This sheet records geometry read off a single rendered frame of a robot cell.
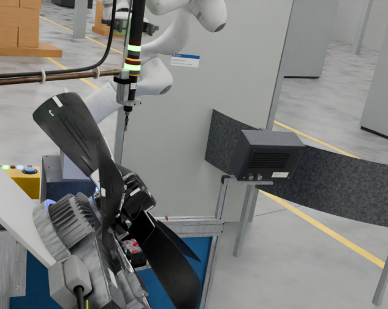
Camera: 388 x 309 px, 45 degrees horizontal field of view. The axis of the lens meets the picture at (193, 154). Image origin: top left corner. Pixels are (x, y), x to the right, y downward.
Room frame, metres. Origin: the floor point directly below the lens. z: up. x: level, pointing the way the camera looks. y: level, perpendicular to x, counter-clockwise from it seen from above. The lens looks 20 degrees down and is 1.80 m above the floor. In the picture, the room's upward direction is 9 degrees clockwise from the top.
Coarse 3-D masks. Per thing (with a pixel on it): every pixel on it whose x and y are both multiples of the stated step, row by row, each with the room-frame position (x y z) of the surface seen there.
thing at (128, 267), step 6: (114, 234) 1.12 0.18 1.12; (114, 240) 1.11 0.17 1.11; (120, 246) 1.08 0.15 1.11; (120, 252) 1.06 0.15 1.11; (126, 258) 1.04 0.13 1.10; (126, 264) 1.02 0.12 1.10; (126, 270) 1.01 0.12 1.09; (132, 270) 1.01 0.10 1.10; (144, 294) 0.95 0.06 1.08; (144, 300) 0.93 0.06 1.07; (144, 306) 0.92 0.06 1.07; (150, 306) 0.92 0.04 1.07
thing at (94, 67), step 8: (112, 8) 1.22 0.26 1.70; (112, 16) 1.22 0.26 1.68; (112, 24) 1.22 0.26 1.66; (112, 32) 1.22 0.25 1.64; (104, 56) 1.21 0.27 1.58; (96, 64) 1.18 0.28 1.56; (24, 72) 1.01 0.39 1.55; (32, 72) 1.03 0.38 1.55; (40, 72) 1.04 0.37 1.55; (48, 72) 1.06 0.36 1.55; (56, 72) 1.08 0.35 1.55; (64, 72) 1.10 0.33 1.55; (72, 72) 1.12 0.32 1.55; (96, 72) 1.18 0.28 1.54
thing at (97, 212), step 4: (92, 196) 1.20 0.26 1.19; (88, 200) 1.17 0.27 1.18; (92, 200) 1.17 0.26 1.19; (92, 204) 1.15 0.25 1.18; (96, 204) 1.17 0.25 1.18; (92, 208) 1.14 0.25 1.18; (96, 208) 1.15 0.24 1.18; (96, 212) 1.13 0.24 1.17; (100, 212) 1.15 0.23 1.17; (100, 216) 1.13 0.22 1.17; (100, 220) 1.12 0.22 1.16; (108, 228) 1.13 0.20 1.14; (112, 228) 1.15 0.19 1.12; (116, 232) 1.15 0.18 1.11; (116, 236) 1.15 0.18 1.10
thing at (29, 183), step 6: (24, 168) 1.56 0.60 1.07; (36, 168) 1.57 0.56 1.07; (12, 174) 1.49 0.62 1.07; (18, 174) 1.50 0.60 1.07; (24, 174) 1.51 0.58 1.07; (30, 174) 1.52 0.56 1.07; (36, 174) 1.52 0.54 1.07; (18, 180) 1.48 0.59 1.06; (24, 180) 1.49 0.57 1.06; (30, 180) 1.49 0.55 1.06; (36, 180) 1.50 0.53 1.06; (24, 186) 1.49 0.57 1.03; (30, 186) 1.50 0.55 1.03; (36, 186) 1.50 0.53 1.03; (30, 192) 1.50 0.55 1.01; (36, 192) 1.50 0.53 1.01; (36, 198) 1.50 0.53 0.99
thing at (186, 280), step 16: (160, 240) 1.10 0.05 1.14; (160, 256) 1.10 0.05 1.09; (176, 256) 1.05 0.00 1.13; (160, 272) 1.10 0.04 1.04; (176, 272) 1.05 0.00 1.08; (192, 272) 0.98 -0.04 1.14; (176, 288) 1.05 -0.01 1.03; (192, 288) 0.99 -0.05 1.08; (176, 304) 1.06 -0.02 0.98; (192, 304) 1.01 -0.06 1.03
